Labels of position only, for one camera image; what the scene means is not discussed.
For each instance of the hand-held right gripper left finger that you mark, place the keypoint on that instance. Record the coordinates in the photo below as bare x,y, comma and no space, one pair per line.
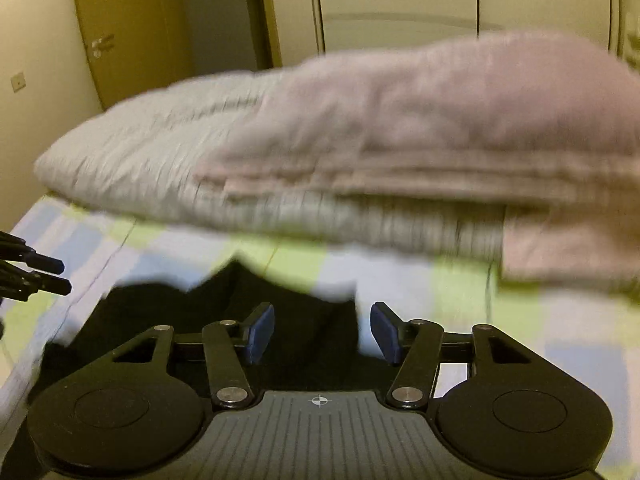
261,334

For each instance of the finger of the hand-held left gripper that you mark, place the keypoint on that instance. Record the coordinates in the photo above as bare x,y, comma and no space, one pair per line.
50,285
42,261

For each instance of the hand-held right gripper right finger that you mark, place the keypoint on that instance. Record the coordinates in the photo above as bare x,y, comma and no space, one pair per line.
384,332

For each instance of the black pants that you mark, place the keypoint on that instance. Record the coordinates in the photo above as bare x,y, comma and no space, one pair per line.
310,345

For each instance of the checkered bed sheet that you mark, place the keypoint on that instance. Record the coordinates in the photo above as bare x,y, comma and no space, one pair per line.
500,310

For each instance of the grey striped quilt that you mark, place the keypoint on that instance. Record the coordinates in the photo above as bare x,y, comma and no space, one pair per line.
150,150

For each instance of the pink quilt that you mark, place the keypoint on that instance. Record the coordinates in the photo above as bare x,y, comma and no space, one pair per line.
425,110

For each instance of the yellow wooden door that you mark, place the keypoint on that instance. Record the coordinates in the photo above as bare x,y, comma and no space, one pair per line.
140,10

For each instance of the white door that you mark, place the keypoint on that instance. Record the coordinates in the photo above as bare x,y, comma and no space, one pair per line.
220,15

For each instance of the white wardrobe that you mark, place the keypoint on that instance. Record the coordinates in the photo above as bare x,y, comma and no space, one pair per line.
400,0

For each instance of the wall switch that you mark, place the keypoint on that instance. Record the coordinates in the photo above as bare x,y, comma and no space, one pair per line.
18,81

